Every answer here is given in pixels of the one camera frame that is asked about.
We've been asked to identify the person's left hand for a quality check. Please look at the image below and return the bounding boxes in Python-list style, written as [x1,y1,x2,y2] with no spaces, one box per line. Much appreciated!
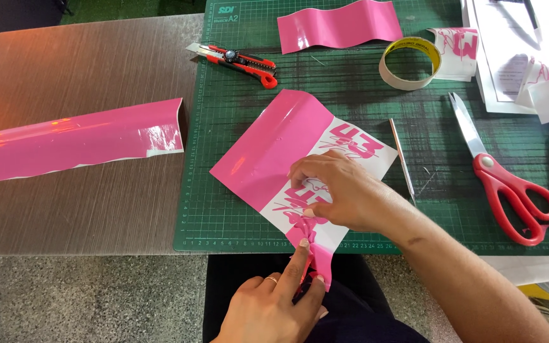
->
[212,238,330,343]

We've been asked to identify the person's right hand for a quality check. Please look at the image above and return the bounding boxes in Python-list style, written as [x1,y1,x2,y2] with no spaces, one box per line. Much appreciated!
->
[288,150,402,234]

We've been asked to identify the peeled pink vinyl strip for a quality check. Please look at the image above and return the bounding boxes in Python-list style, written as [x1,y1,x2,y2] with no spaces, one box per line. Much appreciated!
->
[286,214,335,292]

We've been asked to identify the pink vinyl sheet with lettering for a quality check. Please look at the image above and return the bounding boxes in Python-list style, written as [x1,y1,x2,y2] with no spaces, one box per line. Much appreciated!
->
[209,89,398,255]

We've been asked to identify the silver weeding tool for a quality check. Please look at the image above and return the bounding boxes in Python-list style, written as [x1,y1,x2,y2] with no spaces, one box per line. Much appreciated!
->
[389,118,417,206]

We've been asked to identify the person's black trousers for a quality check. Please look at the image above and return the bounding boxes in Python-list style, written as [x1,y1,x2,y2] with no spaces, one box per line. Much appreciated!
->
[202,253,431,343]

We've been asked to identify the green cutting mat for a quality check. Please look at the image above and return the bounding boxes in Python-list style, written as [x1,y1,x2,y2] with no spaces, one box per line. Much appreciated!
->
[173,0,549,256]

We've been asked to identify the yellow-lined tape roll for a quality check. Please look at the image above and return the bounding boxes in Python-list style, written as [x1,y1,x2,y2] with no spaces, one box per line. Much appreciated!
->
[378,37,442,91]

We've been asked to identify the wavy pink vinyl sheet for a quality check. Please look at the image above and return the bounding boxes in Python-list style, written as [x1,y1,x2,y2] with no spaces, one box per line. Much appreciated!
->
[277,0,404,55]

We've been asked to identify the red black utility knife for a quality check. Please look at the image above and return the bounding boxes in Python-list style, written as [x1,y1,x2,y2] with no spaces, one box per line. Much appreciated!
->
[185,42,278,90]

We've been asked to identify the curled white backing with pink lettering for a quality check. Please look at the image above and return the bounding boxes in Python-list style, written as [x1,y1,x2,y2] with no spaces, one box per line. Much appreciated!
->
[427,27,479,82]

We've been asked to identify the stack of white papers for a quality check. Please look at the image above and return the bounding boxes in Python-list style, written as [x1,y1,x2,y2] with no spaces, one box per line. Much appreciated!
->
[460,0,549,115]

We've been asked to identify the small white backing with pink lettering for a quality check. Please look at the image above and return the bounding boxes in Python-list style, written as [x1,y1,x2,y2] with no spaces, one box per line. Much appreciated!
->
[515,57,549,108]

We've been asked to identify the black pen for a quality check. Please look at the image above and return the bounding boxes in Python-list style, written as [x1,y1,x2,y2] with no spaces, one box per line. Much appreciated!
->
[522,0,543,44]

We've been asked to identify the long pink vinyl sheet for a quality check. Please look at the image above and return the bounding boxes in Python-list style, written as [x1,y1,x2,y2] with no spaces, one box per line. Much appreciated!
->
[0,98,185,185]

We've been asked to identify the red-handled scissors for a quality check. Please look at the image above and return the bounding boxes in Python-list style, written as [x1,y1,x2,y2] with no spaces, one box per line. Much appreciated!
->
[448,92,549,247]

